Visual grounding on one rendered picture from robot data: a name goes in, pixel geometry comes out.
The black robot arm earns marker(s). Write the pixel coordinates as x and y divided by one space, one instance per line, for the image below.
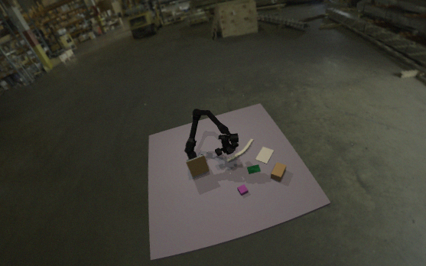
191 143

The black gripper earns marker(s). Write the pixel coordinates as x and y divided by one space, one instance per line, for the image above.
219 150

